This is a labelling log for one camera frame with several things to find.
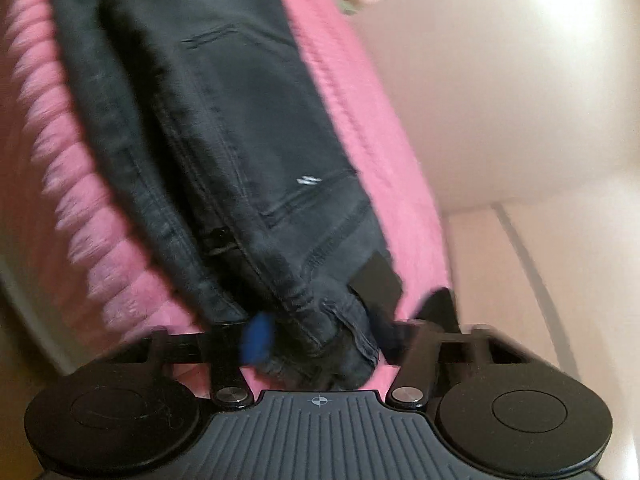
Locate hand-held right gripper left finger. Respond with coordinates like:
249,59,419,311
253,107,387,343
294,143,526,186
117,312,275,407

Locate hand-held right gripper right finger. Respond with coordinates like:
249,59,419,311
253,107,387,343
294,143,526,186
387,287,533,410

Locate grey jeans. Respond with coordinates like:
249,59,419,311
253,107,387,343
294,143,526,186
50,0,406,391

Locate pink ribbed blanket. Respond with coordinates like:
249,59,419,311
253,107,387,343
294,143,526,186
0,0,456,396

